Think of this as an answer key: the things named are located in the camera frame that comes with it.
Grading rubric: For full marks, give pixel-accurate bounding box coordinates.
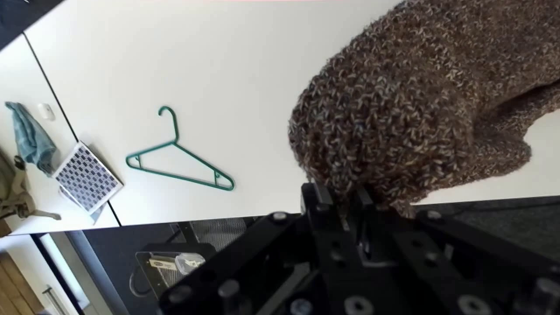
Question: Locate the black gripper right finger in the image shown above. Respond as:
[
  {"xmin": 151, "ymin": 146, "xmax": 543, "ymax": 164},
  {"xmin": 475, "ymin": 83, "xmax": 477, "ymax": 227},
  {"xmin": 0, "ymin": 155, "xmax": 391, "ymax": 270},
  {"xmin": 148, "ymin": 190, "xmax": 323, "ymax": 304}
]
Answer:
[{"xmin": 349, "ymin": 188, "xmax": 505, "ymax": 315}]

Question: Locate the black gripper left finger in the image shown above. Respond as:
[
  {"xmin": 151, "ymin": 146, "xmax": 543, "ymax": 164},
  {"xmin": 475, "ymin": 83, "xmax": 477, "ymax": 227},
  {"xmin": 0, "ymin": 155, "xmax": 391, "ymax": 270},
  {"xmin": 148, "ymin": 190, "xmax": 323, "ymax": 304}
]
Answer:
[{"xmin": 302, "ymin": 185, "xmax": 380, "ymax": 315}]

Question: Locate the pinkish brown fleece blanket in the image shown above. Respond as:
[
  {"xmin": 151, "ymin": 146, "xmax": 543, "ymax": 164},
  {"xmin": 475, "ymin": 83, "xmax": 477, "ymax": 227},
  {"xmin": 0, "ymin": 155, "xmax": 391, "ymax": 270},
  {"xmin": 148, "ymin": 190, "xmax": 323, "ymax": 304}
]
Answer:
[{"xmin": 288, "ymin": 0, "xmax": 560, "ymax": 220}]

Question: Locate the black box with labels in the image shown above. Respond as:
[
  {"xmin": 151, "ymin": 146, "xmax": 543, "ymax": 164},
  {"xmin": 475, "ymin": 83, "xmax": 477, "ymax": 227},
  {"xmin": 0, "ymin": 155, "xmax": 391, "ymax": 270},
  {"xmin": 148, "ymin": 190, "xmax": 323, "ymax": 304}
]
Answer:
[{"xmin": 135, "ymin": 244, "xmax": 216, "ymax": 298}]

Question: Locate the green plastic clothes hanger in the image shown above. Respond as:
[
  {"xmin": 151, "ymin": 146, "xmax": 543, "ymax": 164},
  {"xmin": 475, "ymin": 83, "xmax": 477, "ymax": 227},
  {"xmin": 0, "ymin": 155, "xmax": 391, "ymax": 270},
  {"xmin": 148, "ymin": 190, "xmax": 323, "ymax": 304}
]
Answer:
[{"xmin": 125, "ymin": 106, "xmax": 237, "ymax": 192}]

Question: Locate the patterned square card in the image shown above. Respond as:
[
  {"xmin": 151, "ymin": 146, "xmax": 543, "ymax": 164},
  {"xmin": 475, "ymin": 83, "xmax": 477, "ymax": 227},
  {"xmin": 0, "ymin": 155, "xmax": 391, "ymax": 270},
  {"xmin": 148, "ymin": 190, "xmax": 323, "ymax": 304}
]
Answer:
[{"xmin": 53, "ymin": 143, "xmax": 123, "ymax": 213}]

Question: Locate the long white table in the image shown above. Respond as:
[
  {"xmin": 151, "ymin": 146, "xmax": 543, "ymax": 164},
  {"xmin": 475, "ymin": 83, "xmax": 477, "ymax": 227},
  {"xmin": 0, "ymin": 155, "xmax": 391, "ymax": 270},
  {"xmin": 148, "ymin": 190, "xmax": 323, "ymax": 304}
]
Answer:
[{"xmin": 0, "ymin": 0, "xmax": 400, "ymax": 235}]

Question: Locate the teal cloth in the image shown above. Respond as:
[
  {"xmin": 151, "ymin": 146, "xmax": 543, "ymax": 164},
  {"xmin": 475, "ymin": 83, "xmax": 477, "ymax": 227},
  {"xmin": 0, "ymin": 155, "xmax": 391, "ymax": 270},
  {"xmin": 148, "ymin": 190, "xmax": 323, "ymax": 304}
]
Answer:
[{"xmin": 6, "ymin": 102, "xmax": 58, "ymax": 176}]

